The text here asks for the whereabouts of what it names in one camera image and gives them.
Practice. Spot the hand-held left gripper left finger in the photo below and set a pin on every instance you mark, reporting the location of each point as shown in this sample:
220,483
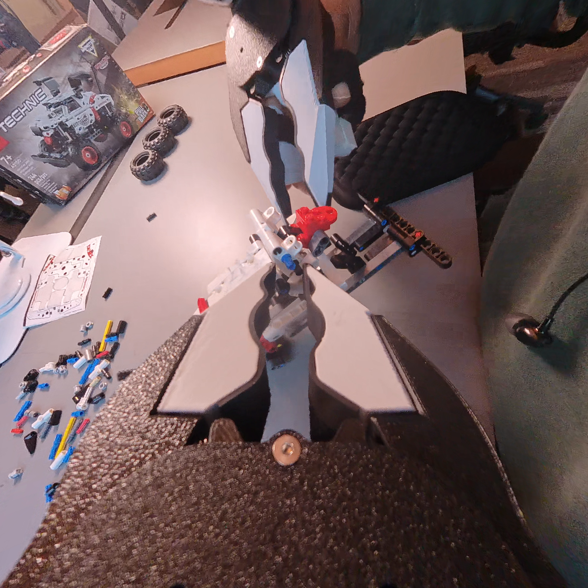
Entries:
211,363

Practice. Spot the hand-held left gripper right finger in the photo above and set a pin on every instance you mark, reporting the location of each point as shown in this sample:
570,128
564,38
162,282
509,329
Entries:
363,363

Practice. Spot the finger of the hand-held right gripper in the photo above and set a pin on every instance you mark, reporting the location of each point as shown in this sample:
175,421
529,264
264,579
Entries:
312,110
262,138

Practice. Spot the brick-built truck model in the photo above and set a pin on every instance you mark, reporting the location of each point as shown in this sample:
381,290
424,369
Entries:
312,220

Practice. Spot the pile of small brick pieces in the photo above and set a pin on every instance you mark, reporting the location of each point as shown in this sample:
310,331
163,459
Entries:
78,377

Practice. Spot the person's right hand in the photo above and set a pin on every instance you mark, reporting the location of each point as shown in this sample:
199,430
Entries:
344,90

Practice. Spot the wooden-edged table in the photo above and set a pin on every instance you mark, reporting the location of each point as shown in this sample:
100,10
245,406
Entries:
175,46

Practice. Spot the sticker sheet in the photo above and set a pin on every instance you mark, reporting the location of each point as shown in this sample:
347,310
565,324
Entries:
64,280

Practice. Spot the black clothing toggle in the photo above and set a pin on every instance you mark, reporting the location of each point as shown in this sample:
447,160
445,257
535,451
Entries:
531,333

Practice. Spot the black toy set box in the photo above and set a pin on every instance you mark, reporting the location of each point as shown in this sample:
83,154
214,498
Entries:
64,119

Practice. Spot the white book stand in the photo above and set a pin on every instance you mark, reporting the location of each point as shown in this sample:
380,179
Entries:
11,312

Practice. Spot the person's torso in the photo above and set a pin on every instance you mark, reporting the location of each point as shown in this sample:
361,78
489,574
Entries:
551,184

